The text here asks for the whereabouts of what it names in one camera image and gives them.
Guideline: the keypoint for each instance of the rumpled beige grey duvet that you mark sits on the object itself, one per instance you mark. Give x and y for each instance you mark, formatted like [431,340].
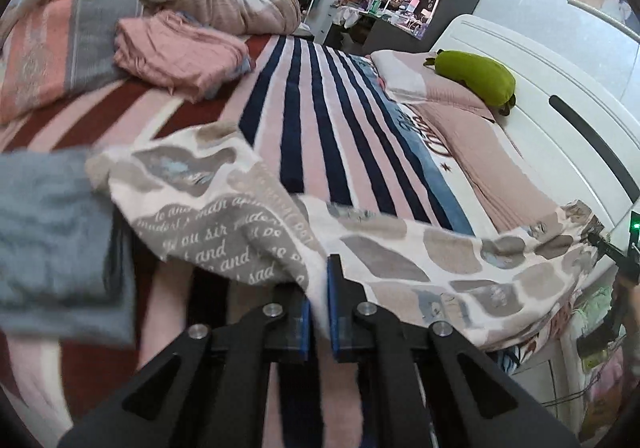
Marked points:
[53,49]

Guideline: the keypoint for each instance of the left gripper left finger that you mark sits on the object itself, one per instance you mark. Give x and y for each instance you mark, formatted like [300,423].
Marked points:
[208,388]

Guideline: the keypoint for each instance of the white grey spotted pants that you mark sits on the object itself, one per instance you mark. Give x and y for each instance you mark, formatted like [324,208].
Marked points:
[203,196]

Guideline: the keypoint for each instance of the pink ribbed pillow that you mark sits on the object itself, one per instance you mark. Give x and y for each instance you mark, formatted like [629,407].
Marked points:
[495,186]

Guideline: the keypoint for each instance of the green plush pillow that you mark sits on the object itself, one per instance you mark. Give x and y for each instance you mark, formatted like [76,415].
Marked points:
[488,79]

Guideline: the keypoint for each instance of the striped pink navy blanket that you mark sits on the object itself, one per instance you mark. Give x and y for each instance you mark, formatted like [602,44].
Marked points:
[319,118]

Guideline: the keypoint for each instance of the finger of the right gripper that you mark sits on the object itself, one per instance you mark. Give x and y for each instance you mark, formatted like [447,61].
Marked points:
[622,259]

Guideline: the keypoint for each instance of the white bed headboard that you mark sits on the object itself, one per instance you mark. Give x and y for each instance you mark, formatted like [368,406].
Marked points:
[582,142]

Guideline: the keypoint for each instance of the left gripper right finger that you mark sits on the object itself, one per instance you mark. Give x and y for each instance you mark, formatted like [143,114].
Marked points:
[430,386]

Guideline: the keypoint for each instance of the framed wall picture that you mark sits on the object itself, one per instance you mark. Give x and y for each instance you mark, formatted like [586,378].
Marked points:
[617,13]

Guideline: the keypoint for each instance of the folded pink striped clothes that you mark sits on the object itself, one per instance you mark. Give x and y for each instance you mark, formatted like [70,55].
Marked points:
[169,51]

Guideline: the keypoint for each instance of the grey folded garment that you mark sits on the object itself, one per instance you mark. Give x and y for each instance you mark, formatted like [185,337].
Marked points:
[66,266]

